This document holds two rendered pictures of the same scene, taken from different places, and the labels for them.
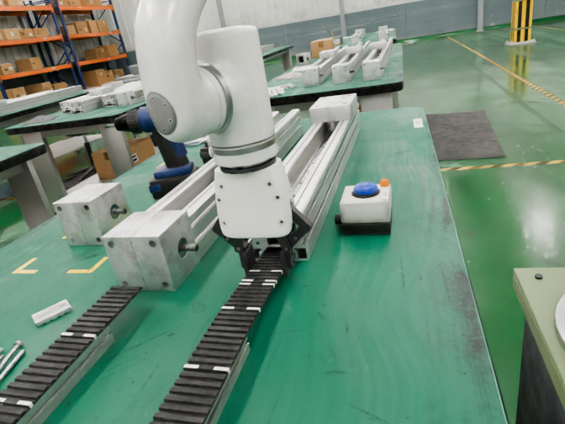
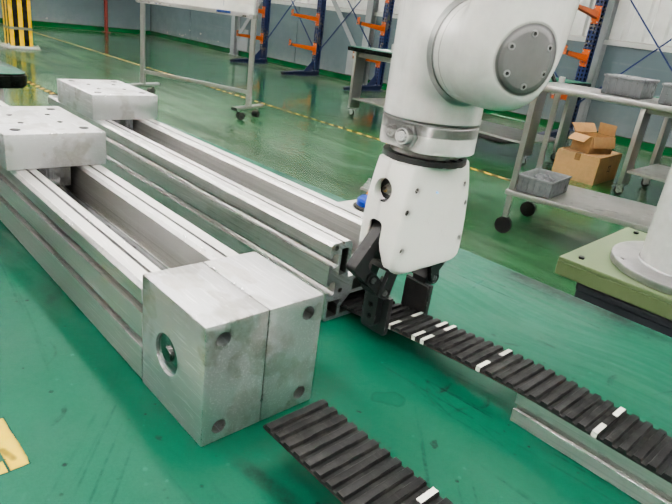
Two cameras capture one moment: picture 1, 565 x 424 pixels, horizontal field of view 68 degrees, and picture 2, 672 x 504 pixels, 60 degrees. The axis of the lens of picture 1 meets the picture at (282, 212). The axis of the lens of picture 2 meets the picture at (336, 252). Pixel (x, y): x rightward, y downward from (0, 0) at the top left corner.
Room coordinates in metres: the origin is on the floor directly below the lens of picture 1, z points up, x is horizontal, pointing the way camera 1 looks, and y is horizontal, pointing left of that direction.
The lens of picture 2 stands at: (0.38, 0.52, 1.06)
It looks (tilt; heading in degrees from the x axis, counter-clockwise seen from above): 22 degrees down; 296
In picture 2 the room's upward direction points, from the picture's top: 8 degrees clockwise
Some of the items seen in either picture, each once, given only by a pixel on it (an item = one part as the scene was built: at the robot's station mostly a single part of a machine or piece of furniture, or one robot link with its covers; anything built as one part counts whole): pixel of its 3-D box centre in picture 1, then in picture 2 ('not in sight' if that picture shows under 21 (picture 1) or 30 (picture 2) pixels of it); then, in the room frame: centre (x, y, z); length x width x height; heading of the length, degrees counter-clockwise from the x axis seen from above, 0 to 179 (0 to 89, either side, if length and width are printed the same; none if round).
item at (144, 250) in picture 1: (160, 249); (243, 335); (0.60, 0.20, 0.83); 0.12 x 0.09 x 0.10; 71
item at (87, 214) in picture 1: (100, 213); not in sight; (0.82, 0.37, 0.83); 0.11 x 0.10 x 0.10; 71
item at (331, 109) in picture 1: (335, 112); (106, 106); (1.20, -0.20, 0.87); 0.16 x 0.11 x 0.07; 161
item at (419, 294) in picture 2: (293, 251); (425, 283); (0.53, -0.01, 0.82); 0.03 x 0.03 x 0.07; 71
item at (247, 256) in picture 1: (240, 251); (369, 301); (0.55, 0.07, 0.82); 0.03 x 0.03 x 0.07; 71
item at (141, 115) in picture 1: (155, 151); not in sight; (1.02, 0.28, 0.89); 0.20 x 0.08 x 0.22; 91
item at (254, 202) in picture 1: (254, 193); (415, 202); (0.54, 0.03, 0.92); 0.10 x 0.07 x 0.11; 71
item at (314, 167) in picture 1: (321, 156); (175, 172); (0.97, -0.11, 0.82); 0.80 x 0.10 x 0.09; 161
